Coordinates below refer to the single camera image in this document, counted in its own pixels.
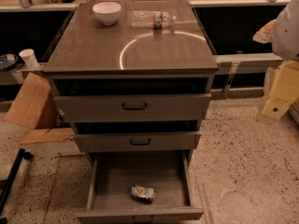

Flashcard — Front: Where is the black metal stand leg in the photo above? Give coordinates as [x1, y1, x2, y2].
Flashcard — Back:
[0, 148, 33, 224]

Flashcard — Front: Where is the white ceramic bowl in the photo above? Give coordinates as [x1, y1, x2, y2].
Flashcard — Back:
[93, 2, 121, 25]

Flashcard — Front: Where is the leaning brown cardboard sheet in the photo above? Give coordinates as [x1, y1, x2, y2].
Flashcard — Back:
[5, 73, 58, 129]

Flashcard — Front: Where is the grey drawer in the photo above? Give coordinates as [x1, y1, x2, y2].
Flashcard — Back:
[74, 132, 200, 152]
[54, 94, 211, 122]
[77, 150, 204, 224]

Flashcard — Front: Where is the grey drawer cabinet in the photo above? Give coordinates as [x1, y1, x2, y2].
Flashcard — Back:
[42, 0, 220, 224]

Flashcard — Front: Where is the grey middle drawer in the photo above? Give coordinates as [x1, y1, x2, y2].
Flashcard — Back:
[74, 132, 200, 152]

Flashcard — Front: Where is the grey top drawer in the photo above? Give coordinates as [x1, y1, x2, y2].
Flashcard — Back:
[54, 94, 211, 122]

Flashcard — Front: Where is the white paper cup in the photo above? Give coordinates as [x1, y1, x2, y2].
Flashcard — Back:
[19, 49, 38, 68]

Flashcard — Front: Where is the clear plastic water bottle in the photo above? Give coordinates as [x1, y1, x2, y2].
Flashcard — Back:
[131, 10, 176, 30]

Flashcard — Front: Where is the dark round tray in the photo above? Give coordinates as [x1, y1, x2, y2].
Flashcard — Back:
[0, 54, 18, 72]

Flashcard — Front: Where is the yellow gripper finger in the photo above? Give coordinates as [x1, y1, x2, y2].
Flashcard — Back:
[253, 20, 276, 44]
[262, 61, 299, 120]

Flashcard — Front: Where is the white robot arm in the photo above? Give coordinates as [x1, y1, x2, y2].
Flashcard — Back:
[253, 0, 299, 122]

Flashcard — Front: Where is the grey bottom drawer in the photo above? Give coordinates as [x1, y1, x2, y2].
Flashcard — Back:
[77, 150, 204, 224]

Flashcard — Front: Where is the flat brown cardboard piece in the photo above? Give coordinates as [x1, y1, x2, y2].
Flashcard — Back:
[20, 128, 75, 145]

